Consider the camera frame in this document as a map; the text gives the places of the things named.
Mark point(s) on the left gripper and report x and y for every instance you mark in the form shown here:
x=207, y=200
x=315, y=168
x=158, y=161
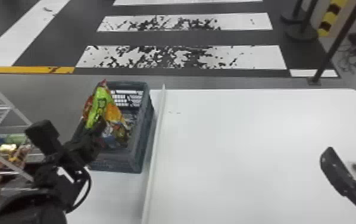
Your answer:
x=80, y=150

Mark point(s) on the green snack packet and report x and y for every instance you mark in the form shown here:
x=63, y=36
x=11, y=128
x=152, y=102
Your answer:
x=98, y=104

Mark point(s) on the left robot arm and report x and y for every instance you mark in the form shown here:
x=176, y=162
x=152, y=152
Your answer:
x=45, y=200

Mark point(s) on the orange snack packet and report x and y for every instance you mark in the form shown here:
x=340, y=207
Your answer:
x=115, y=120

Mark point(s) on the blue basket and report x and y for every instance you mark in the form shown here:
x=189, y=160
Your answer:
x=137, y=137

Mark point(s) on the yellow snack packet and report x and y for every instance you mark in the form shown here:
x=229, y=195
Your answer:
x=8, y=149

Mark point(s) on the black slanted pole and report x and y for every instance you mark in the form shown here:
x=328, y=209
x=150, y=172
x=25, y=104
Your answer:
x=337, y=40

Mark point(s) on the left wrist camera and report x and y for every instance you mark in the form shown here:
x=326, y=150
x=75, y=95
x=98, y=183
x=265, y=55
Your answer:
x=43, y=136

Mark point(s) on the black post on round foot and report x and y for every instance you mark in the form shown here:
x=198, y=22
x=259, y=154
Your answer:
x=301, y=31

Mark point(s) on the yellow black striped post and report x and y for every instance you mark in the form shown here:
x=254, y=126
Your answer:
x=329, y=17

